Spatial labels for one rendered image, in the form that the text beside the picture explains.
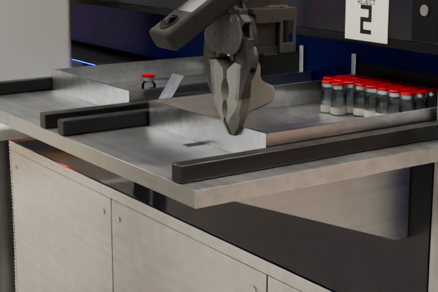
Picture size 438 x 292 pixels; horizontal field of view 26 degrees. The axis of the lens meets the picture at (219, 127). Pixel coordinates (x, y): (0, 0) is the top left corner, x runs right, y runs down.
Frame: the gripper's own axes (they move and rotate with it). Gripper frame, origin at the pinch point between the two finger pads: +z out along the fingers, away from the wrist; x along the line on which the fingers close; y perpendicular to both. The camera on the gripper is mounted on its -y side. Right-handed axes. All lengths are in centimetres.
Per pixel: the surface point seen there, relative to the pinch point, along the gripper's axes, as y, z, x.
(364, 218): 20.2, 14.3, -2.3
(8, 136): -1, 13, 66
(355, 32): 28.1, -8.5, 9.2
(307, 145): 5.5, 1.7, -7.9
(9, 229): 11, 41, 100
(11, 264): 11, 50, 99
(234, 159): -4.7, 1.9, -8.0
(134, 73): 18, 2, 54
